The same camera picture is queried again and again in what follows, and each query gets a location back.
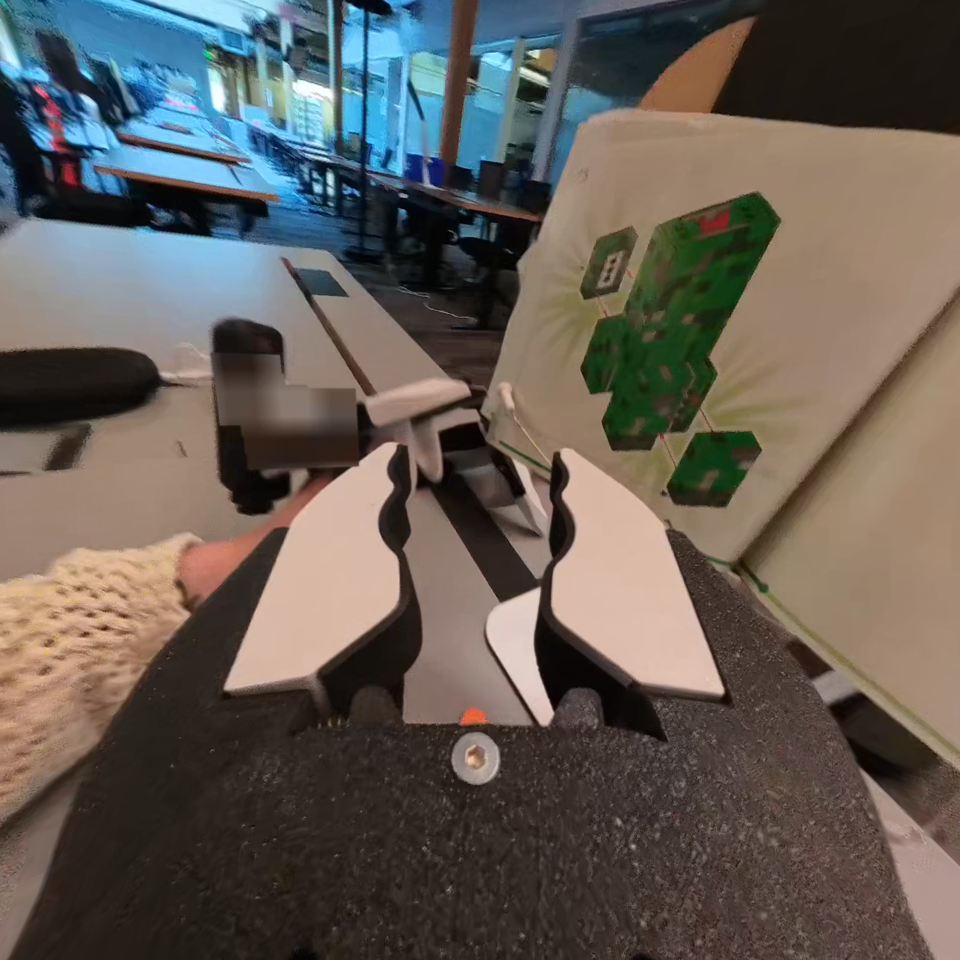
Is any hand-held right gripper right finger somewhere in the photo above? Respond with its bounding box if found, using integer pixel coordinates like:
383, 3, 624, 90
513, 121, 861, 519
533, 447, 729, 717

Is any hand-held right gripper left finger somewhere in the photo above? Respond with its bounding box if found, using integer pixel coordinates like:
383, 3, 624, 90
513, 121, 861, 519
222, 442, 425, 717

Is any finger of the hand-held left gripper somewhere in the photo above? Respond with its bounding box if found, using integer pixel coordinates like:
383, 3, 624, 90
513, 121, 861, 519
358, 377, 475, 483

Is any person's left forearm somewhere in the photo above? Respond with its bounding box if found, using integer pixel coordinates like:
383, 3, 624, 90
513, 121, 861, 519
0, 531, 205, 830

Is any person's left hand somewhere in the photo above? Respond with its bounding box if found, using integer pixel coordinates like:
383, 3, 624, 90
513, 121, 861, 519
176, 472, 335, 610

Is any wooden book stand white base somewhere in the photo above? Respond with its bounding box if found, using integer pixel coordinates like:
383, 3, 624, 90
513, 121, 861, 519
431, 15, 759, 727

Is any orange-edged office desk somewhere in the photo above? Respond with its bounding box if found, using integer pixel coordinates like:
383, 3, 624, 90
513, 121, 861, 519
93, 123, 280, 235

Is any black zip pouch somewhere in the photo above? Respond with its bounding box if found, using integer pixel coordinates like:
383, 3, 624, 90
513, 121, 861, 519
0, 345, 164, 430

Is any long wooden office desk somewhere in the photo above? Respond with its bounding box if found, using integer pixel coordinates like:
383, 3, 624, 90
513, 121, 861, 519
366, 168, 543, 324

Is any open instruction booklet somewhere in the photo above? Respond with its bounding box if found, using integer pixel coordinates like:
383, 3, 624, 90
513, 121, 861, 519
483, 108, 960, 762

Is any black panel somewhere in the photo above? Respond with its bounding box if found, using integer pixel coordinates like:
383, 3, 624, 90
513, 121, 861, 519
711, 0, 960, 135

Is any white cable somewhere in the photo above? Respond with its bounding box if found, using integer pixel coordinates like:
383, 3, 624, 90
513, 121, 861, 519
159, 341, 216, 389

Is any wooden post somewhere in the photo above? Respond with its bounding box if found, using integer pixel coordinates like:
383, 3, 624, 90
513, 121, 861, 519
438, 0, 482, 164

